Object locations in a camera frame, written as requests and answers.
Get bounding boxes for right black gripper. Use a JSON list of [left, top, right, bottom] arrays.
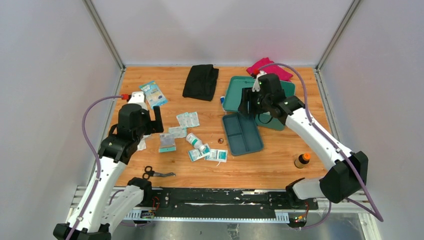
[[237, 87, 271, 115]]

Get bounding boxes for clear bag teal strip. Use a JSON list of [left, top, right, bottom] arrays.
[[158, 133, 177, 153]]

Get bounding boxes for white bottle green label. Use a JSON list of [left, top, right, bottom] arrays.
[[185, 132, 207, 152]]

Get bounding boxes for teal medicine box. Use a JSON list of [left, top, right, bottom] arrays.
[[222, 76, 296, 131]]

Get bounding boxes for brown bottle orange cap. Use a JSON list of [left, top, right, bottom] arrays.
[[294, 152, 311, 169]]

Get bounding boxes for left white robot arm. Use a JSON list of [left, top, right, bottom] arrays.
[[53, 91, 164, 240]]

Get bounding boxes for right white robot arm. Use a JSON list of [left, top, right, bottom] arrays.
[[238, 73, 369, 209]]

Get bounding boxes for bandage strips pack lower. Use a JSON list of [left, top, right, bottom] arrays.
[[168, 126, 187, 139]]

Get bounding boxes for white gauze pad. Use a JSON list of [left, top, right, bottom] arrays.
[[137, 135, 151, 151]]

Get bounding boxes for pink folded cloth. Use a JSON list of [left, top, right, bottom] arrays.
[[246, 57, 293, 82]]

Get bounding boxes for light blue mask packet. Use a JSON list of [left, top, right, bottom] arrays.
[[139, 81, 168, 109]]

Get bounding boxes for teal white sachet left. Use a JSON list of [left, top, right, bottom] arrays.
[[188, 143, 211, 162]]

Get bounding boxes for teal white sachet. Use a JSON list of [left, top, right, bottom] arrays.
[[188, 143, 211, 162], [205, 149, 228, 163]]

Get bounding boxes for dark teal divided tray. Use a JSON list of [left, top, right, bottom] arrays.
[[222, 113, 264, 156]]

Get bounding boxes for black folded cloth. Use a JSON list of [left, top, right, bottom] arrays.
[[182, 64, 219, 102]]

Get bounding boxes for teal white sachet right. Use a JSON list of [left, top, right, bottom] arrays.
[[205, 149, 228, 163]]

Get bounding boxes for black handled scissors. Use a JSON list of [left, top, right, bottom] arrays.
[[142, 165, 176, 180]]

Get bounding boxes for black metal base rail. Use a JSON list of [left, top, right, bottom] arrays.
[[67, 185, 374, 229]]

